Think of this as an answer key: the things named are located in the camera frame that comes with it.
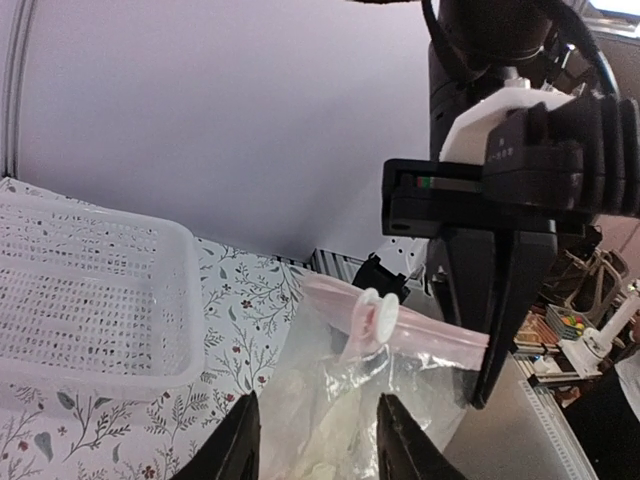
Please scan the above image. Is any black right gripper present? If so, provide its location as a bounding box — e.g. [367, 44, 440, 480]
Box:
[382, 158, 595, 410]

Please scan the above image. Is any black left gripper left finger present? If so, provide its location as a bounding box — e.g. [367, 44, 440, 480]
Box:
[172, 391, 260, 480]

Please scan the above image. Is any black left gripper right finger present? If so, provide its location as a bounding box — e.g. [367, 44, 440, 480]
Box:
[376, 394, 466, 480]

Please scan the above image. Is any clear zip top bag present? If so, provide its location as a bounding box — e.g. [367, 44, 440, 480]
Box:
[259, 274, 489, 479]

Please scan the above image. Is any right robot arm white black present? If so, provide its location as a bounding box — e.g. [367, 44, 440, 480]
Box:
[381, 1, 639, 409]

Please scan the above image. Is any floral patterned tablecloth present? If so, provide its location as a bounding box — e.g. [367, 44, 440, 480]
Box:
[1, 179, 304, 479]

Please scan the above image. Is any white perforated plastic basket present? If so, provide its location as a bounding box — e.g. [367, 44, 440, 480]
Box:
[1, 193, 205, 401]

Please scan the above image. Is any aluminium front rail frame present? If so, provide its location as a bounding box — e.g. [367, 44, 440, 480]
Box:
[274, 247, 601, 480]

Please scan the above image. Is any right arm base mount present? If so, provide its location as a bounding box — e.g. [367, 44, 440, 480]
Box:
[352, 253, 410, 303]

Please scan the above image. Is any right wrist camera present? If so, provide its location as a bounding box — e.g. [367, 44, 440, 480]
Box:
[438, 87, 639, 217]

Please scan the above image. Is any aluminium corner post right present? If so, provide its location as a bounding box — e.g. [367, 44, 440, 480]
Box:
[1, 0, 38, 178]

